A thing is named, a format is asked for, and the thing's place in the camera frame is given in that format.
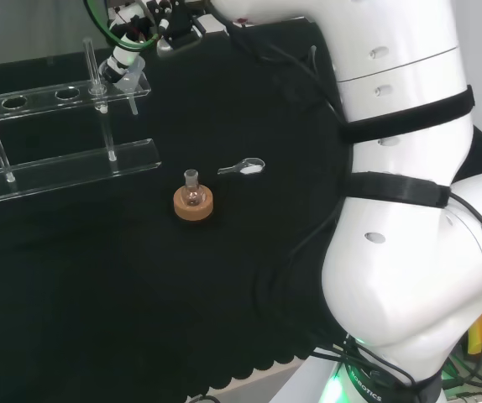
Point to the small round-bottom glass flask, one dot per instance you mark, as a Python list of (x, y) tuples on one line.
[(192, 195)]

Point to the clear plastic funnel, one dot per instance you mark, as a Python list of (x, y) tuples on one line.
[(134, 77)]

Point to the black table cloth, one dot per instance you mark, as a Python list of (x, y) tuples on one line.
[(98, 294)]

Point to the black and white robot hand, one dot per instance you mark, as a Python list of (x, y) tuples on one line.
[(178, 25)]

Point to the clear acrylic funnel stand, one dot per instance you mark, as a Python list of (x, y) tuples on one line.
[(77, 168)]

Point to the glass weighing funnel with powder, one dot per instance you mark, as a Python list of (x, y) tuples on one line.
[(249, 168)]

